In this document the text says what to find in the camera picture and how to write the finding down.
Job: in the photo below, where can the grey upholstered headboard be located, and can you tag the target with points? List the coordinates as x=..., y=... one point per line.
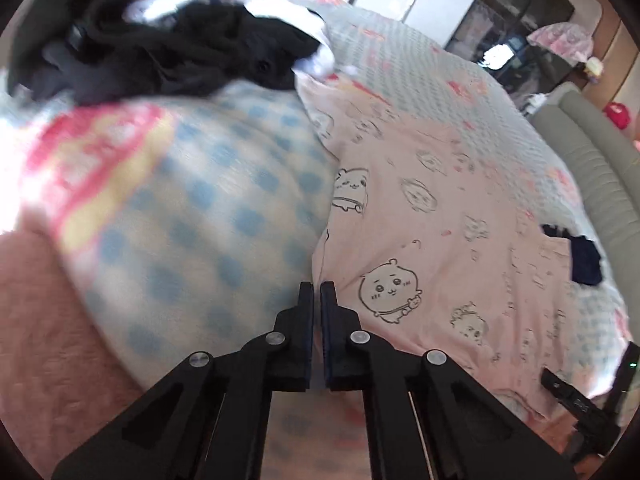
x=590, y=160

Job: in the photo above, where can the navy blue shorts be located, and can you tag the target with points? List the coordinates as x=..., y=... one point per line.
x=585, y=260

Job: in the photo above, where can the pink cartoon print pajama pants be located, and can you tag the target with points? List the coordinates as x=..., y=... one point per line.
x=425, y=235

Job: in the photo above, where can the dark grey garment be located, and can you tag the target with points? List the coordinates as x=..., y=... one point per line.
x=40, y=65

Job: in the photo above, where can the yellow and white plush toy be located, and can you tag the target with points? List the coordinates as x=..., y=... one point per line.
x=595, y=66

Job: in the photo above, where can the dark glass display cabinet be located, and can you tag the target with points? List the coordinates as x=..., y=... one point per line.
x=510, y=10

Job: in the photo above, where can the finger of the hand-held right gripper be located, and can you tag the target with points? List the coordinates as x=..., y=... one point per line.
x=575, y=400

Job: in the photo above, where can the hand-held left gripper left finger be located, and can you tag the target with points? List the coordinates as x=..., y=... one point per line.
x=309, y=340

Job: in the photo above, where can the black garment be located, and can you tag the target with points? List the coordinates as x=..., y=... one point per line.
x=200, y=45

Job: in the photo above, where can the white power strip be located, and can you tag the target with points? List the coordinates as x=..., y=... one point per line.
x=537, y=102

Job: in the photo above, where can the pink printed cloth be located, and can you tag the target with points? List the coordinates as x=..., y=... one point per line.
x=560, y=40

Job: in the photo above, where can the blue checkered printed blanket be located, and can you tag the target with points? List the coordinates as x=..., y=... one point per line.
x=200, y=210

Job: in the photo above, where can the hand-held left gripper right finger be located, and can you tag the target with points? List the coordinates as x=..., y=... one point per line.
x=327, y=340

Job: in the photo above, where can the red plush toy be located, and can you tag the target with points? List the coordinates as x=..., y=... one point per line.
x=617, y=115

